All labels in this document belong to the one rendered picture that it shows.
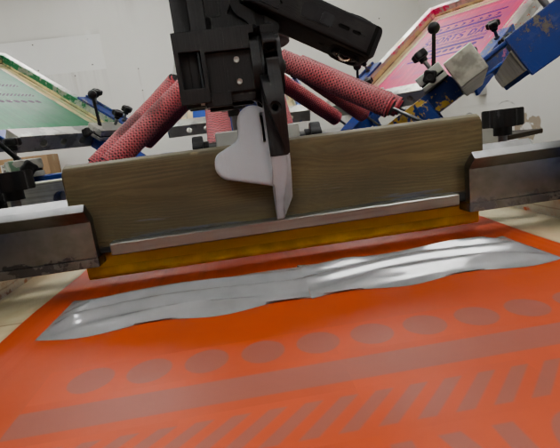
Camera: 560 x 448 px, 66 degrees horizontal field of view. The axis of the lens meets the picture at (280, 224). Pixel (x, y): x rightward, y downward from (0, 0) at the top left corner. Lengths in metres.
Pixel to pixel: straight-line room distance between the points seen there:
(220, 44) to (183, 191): 0.12
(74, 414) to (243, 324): 0.10
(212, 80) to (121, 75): 4.32
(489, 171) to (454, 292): 0.15
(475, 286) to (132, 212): 0.26
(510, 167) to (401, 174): 0.09
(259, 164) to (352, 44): 0.12
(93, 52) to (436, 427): 4.68
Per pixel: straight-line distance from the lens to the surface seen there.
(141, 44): 4.67
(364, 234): 0.40
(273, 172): 0.34
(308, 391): 0.20
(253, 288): 0.30
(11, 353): 0.32
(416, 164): 0.39
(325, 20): 0.37
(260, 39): 0.35
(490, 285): 0.30
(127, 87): 4.64
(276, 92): 0.33
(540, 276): 0.32
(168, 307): 0.30
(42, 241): 0.39
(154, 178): 0.37
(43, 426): 0.23
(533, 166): 0.43
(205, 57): 0.35
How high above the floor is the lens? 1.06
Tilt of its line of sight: 12 degrees down
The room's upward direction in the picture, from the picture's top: 7 degrees counter-clockwise
